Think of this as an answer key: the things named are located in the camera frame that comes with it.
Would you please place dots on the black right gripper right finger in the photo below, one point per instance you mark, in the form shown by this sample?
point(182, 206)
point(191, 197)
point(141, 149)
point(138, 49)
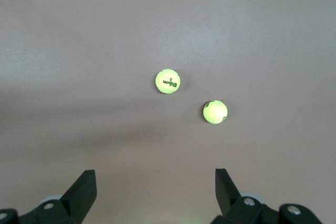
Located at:
point(231, 203)

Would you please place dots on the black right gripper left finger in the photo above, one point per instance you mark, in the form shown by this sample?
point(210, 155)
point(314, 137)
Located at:
point(76, 197)

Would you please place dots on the yellow tennis ball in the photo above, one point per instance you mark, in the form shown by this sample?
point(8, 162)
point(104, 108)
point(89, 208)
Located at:
point(168, 81)
point(215, 112)

